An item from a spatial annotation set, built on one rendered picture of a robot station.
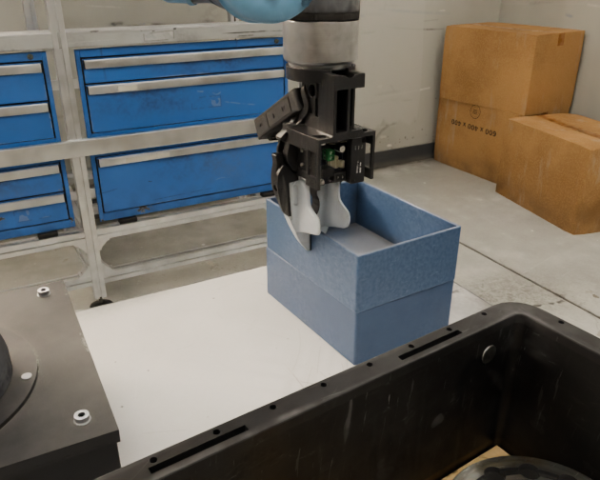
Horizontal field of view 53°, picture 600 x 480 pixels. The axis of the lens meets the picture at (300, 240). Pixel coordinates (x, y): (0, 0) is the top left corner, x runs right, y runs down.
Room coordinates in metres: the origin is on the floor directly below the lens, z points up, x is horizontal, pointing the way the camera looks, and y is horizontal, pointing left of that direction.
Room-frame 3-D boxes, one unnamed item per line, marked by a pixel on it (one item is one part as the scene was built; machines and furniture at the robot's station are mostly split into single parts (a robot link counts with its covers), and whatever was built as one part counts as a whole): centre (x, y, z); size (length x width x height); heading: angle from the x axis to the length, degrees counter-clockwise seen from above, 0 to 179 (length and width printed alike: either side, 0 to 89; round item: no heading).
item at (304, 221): (0.61, -0.01, 0.86); 0.06 x 0.03 x 0.09; 32
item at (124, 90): (2.03, 0.36, 0.60); 0.72 x 0.03 x 0.56; 119
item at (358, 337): (0.68, -0.07, 0.74); 0.20 x 0.15 x 0.07; 33
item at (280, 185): (0.63, 0.01, 0.90); 0.05 x 0.02 x 0.09; 122
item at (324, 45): (0.63, -0.02, 1.04); 0.08 x 0.08 x 0.05
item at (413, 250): (0.68, -0.07, 0.81); 0.20 x 0.15 x 0.07; 32
